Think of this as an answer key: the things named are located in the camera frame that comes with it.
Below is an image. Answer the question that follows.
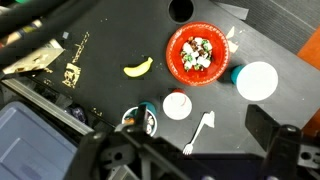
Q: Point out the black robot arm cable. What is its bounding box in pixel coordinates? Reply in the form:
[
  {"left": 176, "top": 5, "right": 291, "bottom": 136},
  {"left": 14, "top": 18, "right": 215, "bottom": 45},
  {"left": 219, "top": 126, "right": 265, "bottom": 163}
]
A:
[{"left": 0, "top": 0, "right": 101, "bottom": 69}]

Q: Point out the red plastic bowl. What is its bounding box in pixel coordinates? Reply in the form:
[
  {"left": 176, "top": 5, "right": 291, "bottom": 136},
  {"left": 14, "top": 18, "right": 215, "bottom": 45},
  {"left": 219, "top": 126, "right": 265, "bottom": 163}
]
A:
[{"left": 165, "top": 21, "right": 231, "bottom": 87}]

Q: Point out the wrapped candy pile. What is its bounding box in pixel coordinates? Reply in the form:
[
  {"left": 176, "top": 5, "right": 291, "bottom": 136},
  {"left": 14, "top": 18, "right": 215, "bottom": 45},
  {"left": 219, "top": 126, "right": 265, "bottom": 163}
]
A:
[{"left": 179, "top": 35, "right": 214, "bottom": 72}]

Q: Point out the yellow orange toy figure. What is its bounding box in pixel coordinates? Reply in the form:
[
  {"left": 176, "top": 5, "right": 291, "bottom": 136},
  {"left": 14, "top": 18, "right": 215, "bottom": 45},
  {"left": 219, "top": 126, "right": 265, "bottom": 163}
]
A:
[{"left": 124, "top": 116, "right": 136, "bottom": 126}]

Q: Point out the tan cork wedge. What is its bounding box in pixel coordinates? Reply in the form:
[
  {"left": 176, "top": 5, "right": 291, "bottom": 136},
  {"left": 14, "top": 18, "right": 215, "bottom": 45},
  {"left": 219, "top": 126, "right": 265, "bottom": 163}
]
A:
[{"left": 203, "top": 110, "right": 216, "bottom": 129}]

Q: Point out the white paper scrap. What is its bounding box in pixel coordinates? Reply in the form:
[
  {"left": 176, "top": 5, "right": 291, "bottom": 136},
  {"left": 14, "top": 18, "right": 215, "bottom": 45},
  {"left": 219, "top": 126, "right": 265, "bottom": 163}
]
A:
[{"left": 225, "top": 26, "right": 236, "bottom": 40}]

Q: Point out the dark blue bin lid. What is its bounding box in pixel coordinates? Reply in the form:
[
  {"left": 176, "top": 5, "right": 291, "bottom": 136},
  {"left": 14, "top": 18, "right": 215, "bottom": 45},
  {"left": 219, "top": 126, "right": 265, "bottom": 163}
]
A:
[{"left": 0, "top": 101, "right": 80, "bottom": 180}]

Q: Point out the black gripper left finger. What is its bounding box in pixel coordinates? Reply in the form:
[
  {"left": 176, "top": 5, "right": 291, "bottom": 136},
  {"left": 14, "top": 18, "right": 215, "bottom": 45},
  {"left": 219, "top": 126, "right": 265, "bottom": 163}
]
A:
[{"left": 64, "top": 105, "right": 149, "bottom": 180}]

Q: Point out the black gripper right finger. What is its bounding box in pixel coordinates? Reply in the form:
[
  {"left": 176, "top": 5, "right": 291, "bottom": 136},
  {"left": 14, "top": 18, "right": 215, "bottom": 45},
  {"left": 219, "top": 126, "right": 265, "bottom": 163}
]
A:
[{"left": 245, "top": 104, "right": 303, "bottom": 180}]

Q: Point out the red plastic cup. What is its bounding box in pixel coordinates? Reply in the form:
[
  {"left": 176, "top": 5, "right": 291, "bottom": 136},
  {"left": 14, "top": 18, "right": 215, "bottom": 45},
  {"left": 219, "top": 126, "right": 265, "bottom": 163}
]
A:
[{"left": 162, "top": 88, "right": 193, "bottom": 121}]

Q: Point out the yellow toy banana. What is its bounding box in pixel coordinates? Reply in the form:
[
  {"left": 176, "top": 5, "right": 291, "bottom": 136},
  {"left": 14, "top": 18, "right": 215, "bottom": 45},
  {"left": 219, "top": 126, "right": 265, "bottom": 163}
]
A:
[{"left": 123, "top": 56, "right": 155, "bottom": 79}]

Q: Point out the purple white-faced toy figure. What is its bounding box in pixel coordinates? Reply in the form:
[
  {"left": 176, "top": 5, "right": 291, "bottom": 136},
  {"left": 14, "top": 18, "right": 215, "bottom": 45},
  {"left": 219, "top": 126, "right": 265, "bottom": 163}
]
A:
[{"left": 146, "top": 115, "right": 156, "bottom": 132}]

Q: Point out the teal plastic cup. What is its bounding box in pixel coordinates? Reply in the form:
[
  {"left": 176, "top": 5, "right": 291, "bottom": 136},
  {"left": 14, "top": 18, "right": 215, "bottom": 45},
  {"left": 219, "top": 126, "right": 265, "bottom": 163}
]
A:
[
  {"left": 121, "top": 101, "right": 158, "bottom": 138},
  {"left": 230, "top": 61, "right": 279, "bottom": 102}
]

